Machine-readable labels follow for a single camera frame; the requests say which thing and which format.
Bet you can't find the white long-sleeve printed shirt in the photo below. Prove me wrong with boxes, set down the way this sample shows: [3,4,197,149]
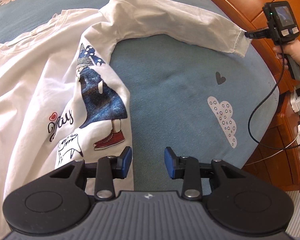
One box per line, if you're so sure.
[0,0,252,230]

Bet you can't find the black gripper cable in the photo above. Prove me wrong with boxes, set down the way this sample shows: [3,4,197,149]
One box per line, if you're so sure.
[248,39,288,151]

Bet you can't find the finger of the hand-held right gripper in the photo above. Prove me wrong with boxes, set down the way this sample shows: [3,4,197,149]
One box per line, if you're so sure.
[244,29,268,39]

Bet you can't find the wooden headboard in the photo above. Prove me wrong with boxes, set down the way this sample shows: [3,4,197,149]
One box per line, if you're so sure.
[186,0,300,98]

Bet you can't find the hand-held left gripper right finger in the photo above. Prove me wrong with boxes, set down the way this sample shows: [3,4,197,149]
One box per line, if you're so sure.
[164,147,251,201]

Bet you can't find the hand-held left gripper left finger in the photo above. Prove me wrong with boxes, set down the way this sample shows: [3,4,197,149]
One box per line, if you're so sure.
[49,146,133,201]

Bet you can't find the wooden nightstand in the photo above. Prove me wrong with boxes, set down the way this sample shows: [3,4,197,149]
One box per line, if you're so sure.
[241,91,300,193]

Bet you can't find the person's right hand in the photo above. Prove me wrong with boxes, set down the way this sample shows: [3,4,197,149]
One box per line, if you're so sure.
[274,40,300,73]

